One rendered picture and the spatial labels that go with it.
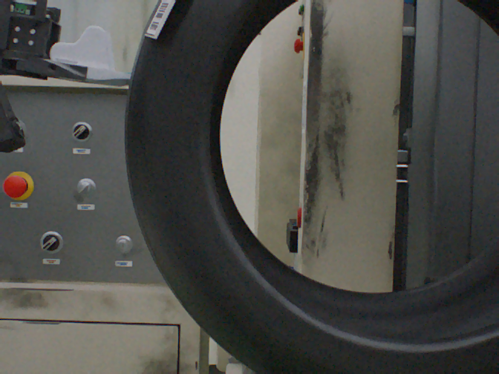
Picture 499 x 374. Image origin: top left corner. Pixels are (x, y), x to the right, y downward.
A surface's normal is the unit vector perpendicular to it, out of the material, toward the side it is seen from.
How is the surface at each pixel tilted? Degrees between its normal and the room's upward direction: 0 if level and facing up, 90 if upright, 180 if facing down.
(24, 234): 90
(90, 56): 90
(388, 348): 100
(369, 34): 90
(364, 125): 90
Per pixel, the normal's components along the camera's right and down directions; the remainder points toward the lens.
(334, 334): -0.07, 0.22
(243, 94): 0.32, 0.06
